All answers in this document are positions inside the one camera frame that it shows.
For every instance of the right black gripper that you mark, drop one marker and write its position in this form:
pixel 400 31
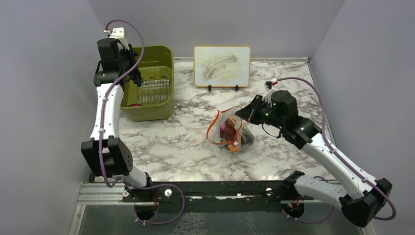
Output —
pixel 250 112

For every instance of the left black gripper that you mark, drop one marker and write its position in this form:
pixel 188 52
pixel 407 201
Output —
pixel 129 54

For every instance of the black toy grape bunch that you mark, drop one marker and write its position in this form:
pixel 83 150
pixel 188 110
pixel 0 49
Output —
pixel 135 77

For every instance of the clear zip bag orange zipper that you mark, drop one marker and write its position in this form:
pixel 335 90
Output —
pixel 244 137

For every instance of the orange toy carrot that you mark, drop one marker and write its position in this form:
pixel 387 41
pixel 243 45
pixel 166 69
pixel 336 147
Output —
pixel 233 147

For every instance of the olive green plastic bin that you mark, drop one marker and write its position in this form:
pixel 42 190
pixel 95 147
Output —
pixel 157 91

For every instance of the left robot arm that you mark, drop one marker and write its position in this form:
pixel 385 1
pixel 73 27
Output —
pixel 105 153

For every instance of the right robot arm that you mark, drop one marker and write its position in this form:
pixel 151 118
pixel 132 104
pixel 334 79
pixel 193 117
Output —
pixel 359 195

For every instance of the small magenta toy piece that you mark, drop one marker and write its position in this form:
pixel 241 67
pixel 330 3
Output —
pixel 135 105

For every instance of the framed painting on stand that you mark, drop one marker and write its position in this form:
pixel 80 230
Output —
pixel 222 66

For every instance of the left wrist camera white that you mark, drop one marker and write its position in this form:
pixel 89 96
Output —
pixel 118 33

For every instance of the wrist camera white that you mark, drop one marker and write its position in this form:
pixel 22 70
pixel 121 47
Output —
pixel 118 33
pixel 271 87

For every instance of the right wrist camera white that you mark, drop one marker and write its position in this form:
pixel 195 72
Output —
pixel 271 87

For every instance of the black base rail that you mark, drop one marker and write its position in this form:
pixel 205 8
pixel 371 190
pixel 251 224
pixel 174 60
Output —
pixel 214 196

